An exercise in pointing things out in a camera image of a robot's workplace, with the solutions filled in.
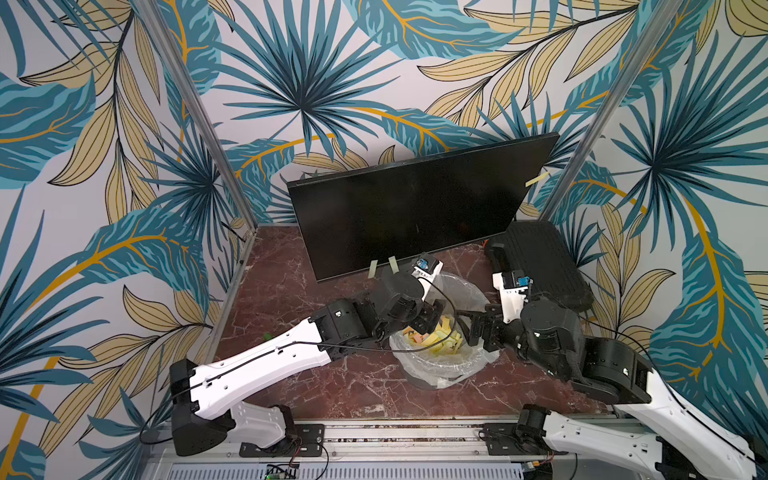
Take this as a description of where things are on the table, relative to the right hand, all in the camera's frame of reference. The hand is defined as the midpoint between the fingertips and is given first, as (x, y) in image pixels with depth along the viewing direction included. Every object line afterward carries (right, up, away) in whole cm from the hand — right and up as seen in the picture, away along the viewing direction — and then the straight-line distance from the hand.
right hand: (469, 311), depth 62 cm
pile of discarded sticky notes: (-5, -6, +2) cm, 9 cm away
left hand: (-7, +2, +2) cm, 8 cm away
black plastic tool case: (+38, +14, +44) cm, 59 cm away
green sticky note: (-21, +8, +24) cm, 33 cm away
